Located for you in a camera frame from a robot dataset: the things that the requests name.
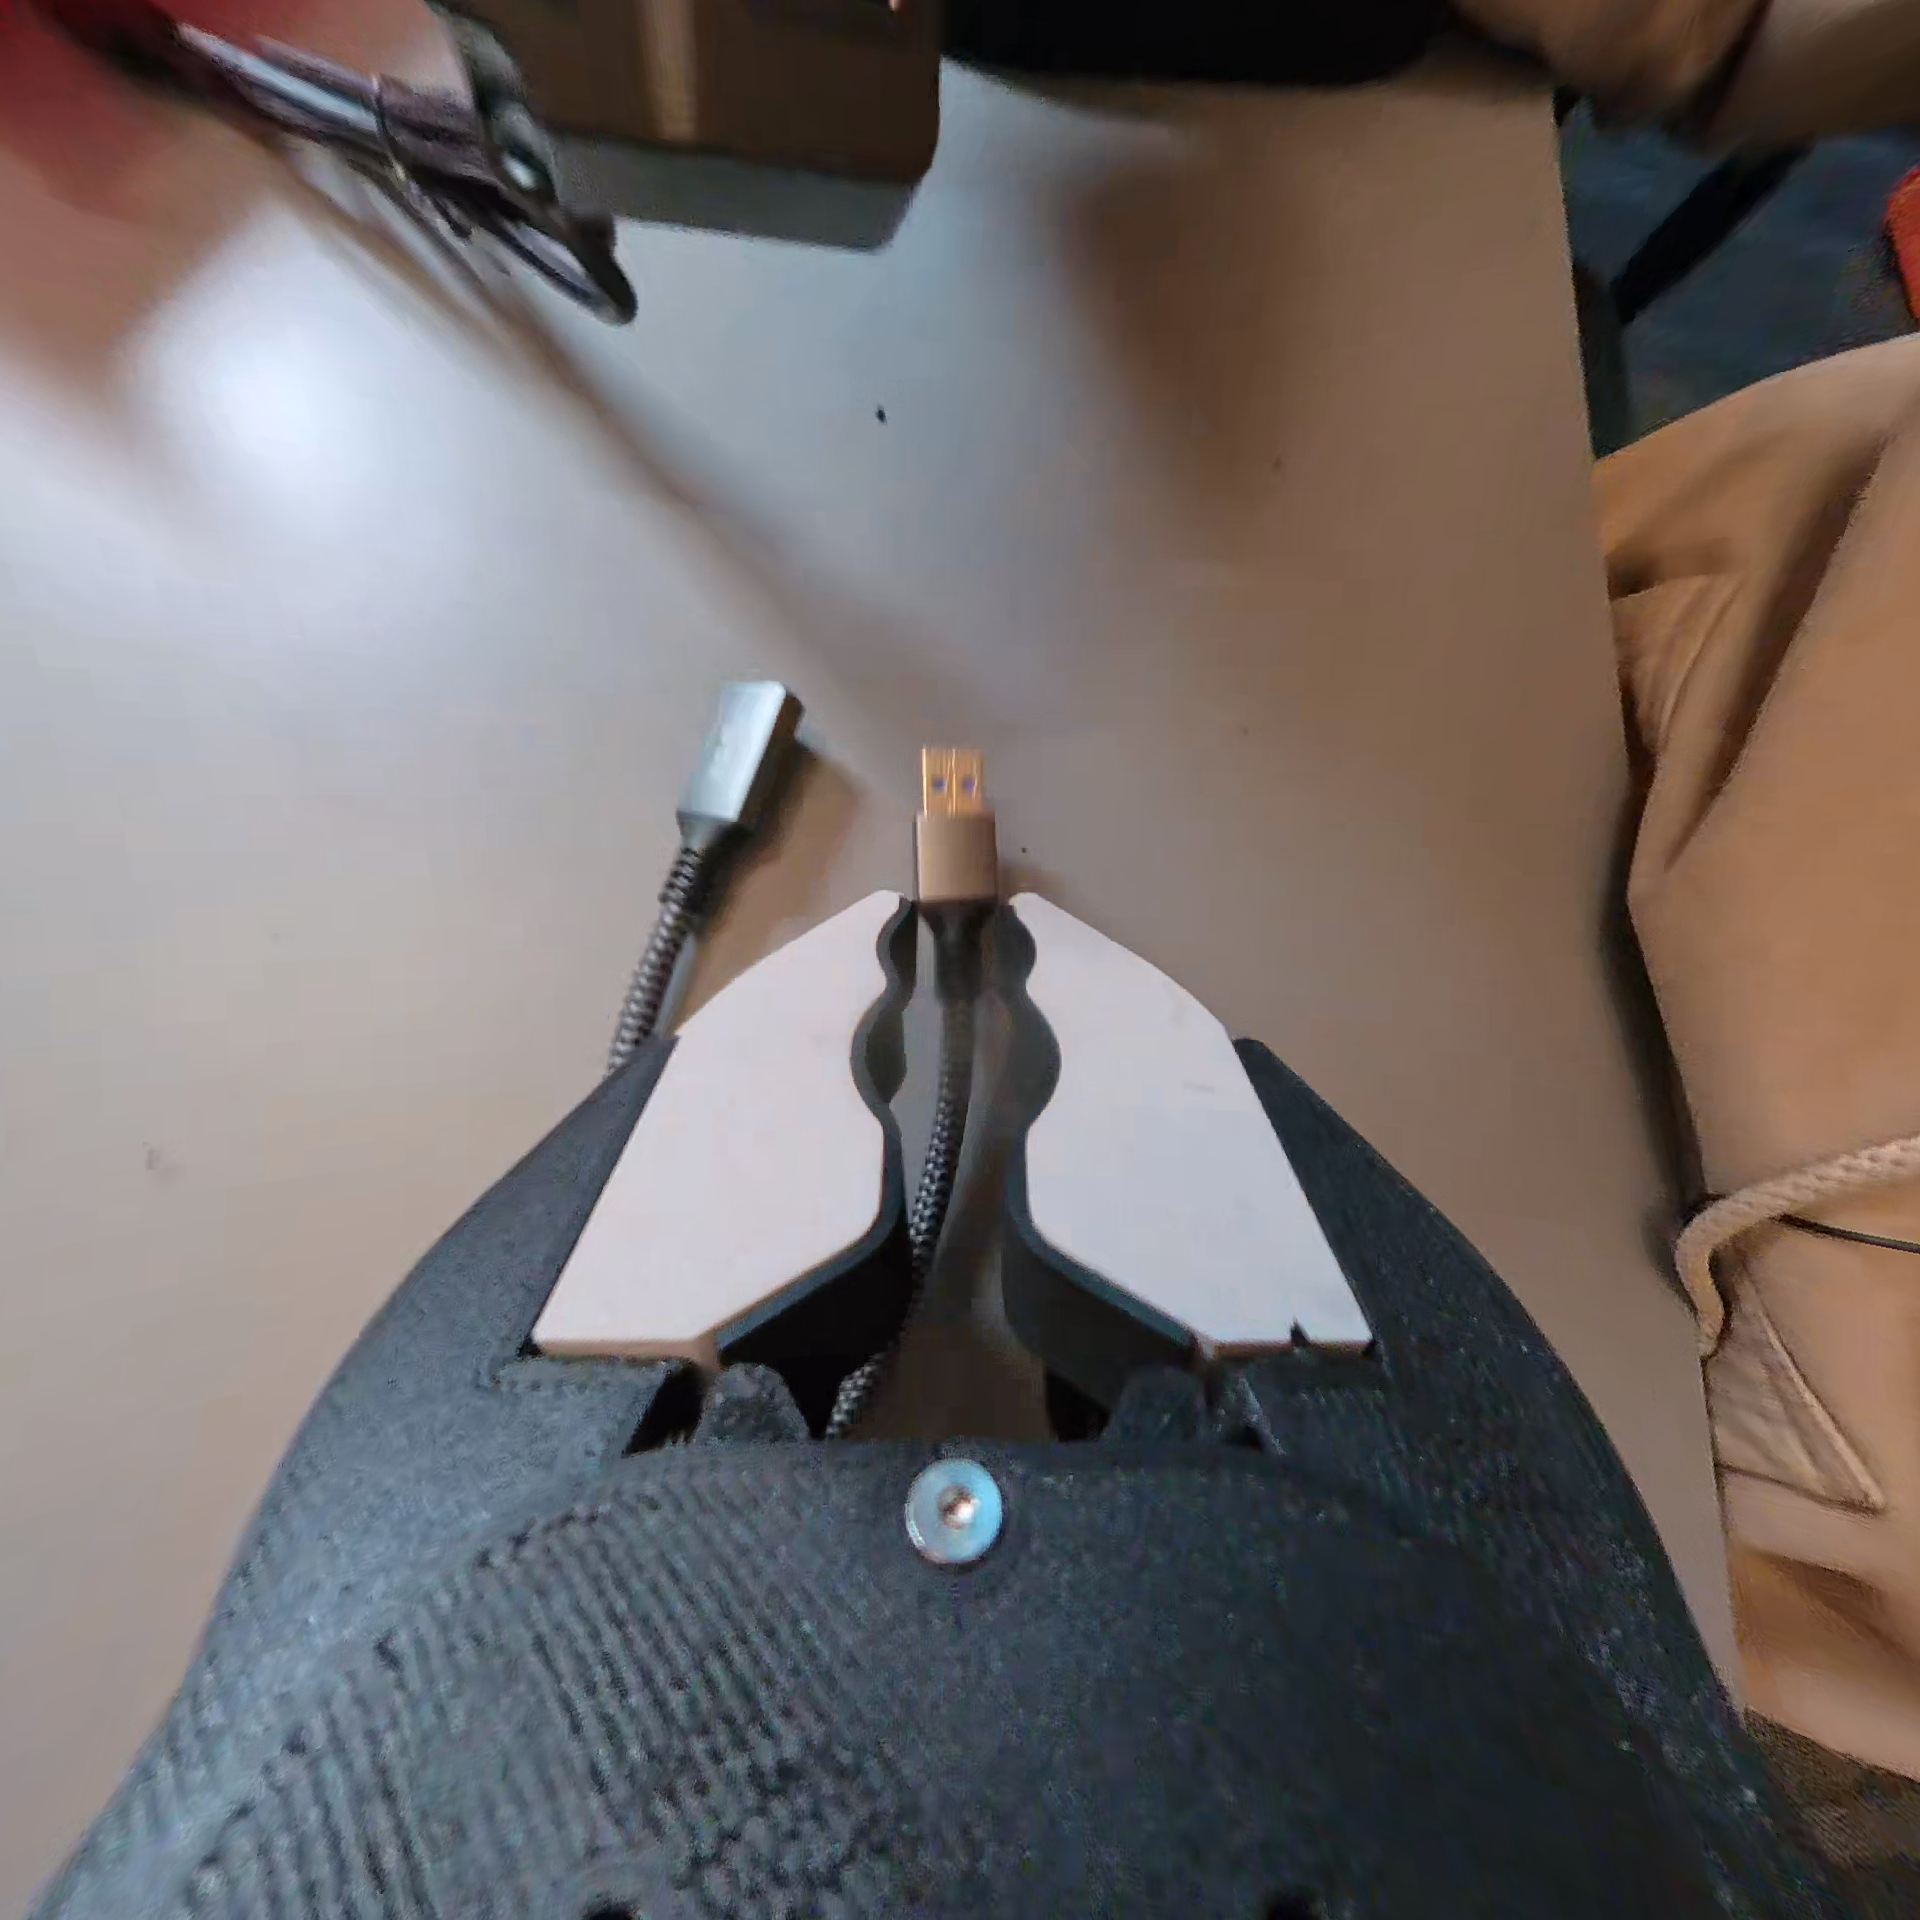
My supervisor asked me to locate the person's beige hoodie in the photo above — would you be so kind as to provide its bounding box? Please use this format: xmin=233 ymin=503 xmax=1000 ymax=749
xmin=1590 ymin=337 xmax=1920 ymax=1744

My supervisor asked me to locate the grey braided usb cable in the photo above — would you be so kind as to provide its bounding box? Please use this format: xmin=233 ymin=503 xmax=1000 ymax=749
xmin=606 ymin=679 xmax=1002 ymax=1444

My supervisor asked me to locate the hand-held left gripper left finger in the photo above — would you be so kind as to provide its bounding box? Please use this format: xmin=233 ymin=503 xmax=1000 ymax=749
xmin=530 ymin=889 xmax=921 ymax=1368

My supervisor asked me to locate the grey usb hub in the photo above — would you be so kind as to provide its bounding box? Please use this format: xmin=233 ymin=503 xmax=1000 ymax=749
xmin=151 ymin=0 xmax=943 ymax=327

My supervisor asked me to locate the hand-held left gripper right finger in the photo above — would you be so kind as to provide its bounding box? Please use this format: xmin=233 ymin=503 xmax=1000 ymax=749
xmin=997 ymin=891 xmax=1373 ymax=1366

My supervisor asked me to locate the person's right forearm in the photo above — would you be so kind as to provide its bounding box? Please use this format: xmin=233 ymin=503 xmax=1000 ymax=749
xmin=1462 ymin=0 xmax=1920 ymax=154

